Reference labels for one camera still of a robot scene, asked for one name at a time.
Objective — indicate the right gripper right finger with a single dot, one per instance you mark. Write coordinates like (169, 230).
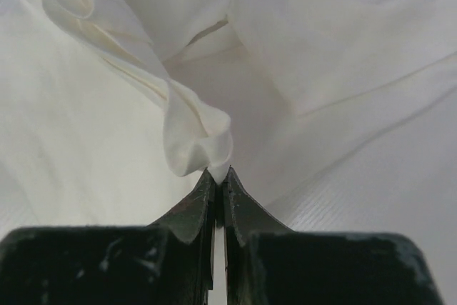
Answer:
(269, 263)

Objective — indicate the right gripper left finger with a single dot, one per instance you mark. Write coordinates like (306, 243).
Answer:
(170, 261)

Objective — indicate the white t shirt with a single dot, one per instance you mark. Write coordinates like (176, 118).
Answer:
(334, 113)

